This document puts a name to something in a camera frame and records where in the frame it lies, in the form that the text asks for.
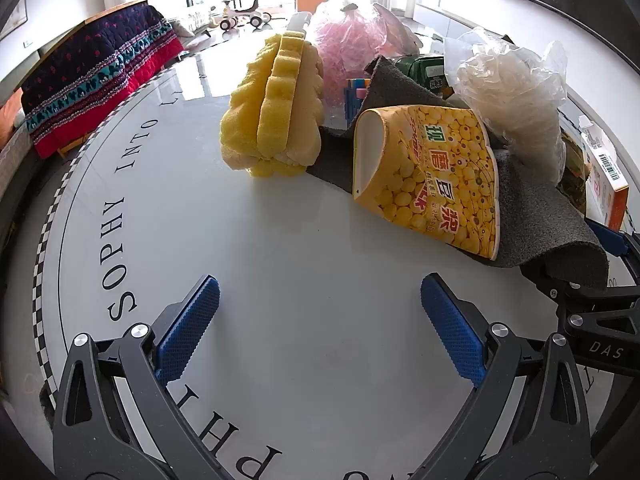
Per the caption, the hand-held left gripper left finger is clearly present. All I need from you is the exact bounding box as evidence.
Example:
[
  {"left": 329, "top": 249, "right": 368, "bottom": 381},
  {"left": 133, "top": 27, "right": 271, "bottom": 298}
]
[{"left": 52, "top": 275, "right": 221, "bottom": 480}]

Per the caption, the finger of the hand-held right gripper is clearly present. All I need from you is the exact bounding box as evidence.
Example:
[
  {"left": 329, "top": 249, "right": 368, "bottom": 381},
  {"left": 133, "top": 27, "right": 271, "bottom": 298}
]
[
  {"left": 584, "top": 217, "right": 640, "bottom": 291},
  {"left": 519, "top": 259, "right": 640, "bottom": 337}
]

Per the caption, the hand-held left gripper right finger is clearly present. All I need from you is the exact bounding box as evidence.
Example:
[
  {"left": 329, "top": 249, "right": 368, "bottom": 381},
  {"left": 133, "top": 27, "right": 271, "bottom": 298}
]
[{"left": 420, "top": 273, "right": 593, "bottom": 480}]

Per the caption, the orange white carton box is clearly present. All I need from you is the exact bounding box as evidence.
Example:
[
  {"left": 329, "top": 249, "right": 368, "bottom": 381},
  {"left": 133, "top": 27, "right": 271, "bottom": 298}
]
[{"left": 577, "top": 115, "right": 632, "bottom": 233}]

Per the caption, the olive snack wrapper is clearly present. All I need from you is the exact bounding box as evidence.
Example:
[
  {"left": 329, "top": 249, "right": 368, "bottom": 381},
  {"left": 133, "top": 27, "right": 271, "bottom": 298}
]
[{"left": 557, "top": 130, "right": 591, "bottom": 211}]

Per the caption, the grey foam sheet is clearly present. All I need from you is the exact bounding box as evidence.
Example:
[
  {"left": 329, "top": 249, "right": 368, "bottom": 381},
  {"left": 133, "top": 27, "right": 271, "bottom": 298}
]
[{"left": 305, "top": 55, "right": 610, "bottom": 291}]

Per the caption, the yellow paper cup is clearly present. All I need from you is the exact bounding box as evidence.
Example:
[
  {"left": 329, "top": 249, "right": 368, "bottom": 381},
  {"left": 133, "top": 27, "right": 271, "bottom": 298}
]
[{"left": 351, "top": 102, "right": 502, "bottom": 261}]

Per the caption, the clear plastic bag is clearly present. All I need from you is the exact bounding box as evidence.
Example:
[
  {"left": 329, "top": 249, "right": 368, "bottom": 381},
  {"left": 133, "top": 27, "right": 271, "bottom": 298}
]
[{"left": 442, "top": 27, "right": 568, "bottom": 186}]

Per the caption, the yellow sponge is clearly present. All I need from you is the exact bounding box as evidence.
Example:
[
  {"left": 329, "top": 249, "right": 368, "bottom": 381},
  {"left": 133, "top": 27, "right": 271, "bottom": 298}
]
[{"left": 220, "top": 30, "right": 325, "bottom": 178}]

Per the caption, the blue pink packet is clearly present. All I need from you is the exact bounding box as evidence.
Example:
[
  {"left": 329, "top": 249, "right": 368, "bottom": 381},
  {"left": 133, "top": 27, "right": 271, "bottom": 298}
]
[{"left": 344, "top": 77, "right": 373, "bottom": 128}]

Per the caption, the green packet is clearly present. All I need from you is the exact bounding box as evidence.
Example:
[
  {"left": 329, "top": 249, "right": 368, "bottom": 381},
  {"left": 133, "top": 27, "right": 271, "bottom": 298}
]
[{"left": 395, "top": 54, "right": 456, "bottom": 101}]

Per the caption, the white plastic bag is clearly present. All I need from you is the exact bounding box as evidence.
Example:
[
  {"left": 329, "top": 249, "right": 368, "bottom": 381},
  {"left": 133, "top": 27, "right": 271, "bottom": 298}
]
[{"left": 372, "top": 2, "right": 421, "bottom": 58}]

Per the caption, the pink item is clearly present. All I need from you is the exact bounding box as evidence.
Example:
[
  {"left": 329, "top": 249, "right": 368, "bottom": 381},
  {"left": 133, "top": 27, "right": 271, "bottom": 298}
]
[{"left": 306, "top": 0, "right": 390, "bottom": 121}]

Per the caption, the orange cushion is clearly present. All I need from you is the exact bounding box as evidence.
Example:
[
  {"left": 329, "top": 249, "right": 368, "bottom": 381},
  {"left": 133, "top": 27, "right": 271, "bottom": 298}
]
[{"left": 0, "top": 97, "right": 23, "bottom": 131}]

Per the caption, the white floor mattress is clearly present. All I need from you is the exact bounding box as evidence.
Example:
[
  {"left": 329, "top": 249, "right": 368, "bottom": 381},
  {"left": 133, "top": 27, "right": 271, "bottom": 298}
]
[{"left": 172, "top": 10, "right": 211, "bottom": 38}]

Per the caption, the green sofa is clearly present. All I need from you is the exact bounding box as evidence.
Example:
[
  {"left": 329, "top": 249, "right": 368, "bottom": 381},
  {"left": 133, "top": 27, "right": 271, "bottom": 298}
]
[{"left": 0, "top": 50, "right": 43, "bottom": 161}]

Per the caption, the white ride-on toy car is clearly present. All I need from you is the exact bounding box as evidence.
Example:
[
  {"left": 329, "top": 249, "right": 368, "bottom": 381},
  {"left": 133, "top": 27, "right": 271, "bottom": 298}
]
[{"left": 210, "top": 0, "right": 242, "bottom": 31}]

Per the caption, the framed wall picture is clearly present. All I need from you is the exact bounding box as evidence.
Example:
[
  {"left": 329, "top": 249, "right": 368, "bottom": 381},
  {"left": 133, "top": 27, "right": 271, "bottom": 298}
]
[{"left": 0, "top": 0, "right": 28, "bottom": 41}]

